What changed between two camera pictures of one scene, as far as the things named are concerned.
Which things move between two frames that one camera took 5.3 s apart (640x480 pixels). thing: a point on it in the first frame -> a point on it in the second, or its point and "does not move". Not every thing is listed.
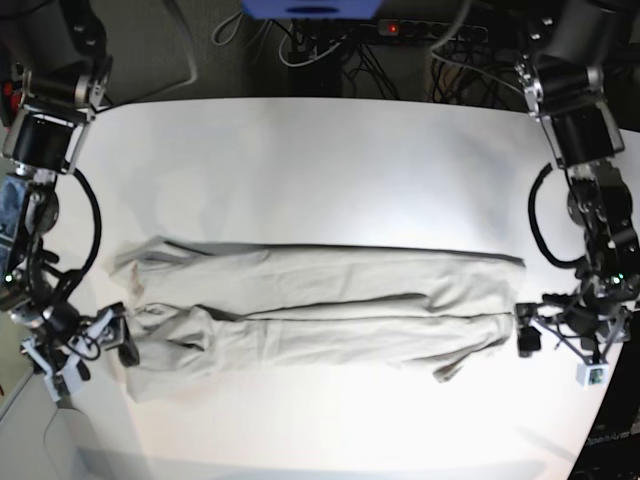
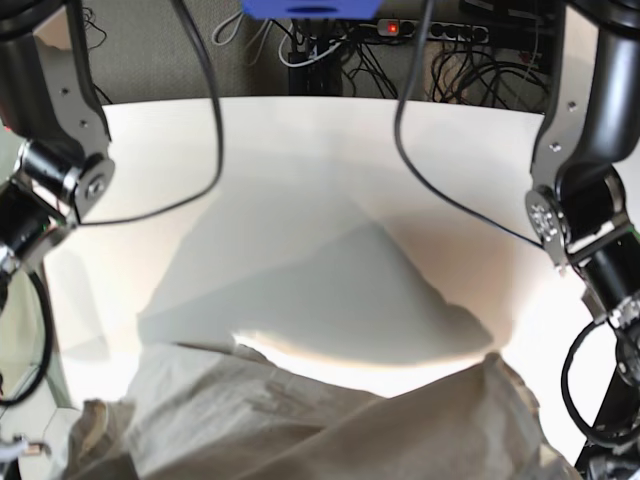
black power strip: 430,30 does not move
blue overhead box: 311,9 does not move
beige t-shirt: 205,311 -> 206,411
